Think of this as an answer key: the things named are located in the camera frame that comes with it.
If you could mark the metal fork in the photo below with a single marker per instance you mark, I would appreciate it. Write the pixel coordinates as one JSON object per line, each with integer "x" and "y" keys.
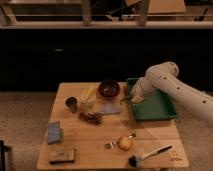
{"x": 114, "y": 143}

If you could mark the green plastic tray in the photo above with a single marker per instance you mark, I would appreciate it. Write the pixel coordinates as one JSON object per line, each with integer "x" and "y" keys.
{"x": 157, "y": 107}

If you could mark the brown grape bunch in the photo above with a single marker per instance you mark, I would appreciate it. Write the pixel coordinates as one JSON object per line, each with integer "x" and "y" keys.
{"x": 91, "y": 118}

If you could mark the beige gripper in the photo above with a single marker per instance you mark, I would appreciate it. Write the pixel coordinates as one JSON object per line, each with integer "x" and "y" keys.
{"x": 137, "y": 98}

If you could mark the yellow potato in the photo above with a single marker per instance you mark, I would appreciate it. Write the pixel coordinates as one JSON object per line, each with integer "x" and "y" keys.
{"x": 124, "y": 143}

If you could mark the clear cup with corn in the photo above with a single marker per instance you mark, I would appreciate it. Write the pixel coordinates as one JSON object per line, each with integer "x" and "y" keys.
{"x": 88, "y": 98}

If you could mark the dark red bowl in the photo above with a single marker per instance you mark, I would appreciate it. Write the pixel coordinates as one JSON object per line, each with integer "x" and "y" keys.
{"x": 109, "y": 88}

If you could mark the metal cup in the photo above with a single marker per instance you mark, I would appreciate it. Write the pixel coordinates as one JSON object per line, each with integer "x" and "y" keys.
{"x": 71, "y": 103}

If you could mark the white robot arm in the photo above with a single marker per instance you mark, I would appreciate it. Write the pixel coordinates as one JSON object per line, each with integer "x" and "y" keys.
{"x": 164, "y": 77}

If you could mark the brown rectangular block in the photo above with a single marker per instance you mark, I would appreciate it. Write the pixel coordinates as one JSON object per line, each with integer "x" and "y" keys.
{"x": 62, "y": 156}

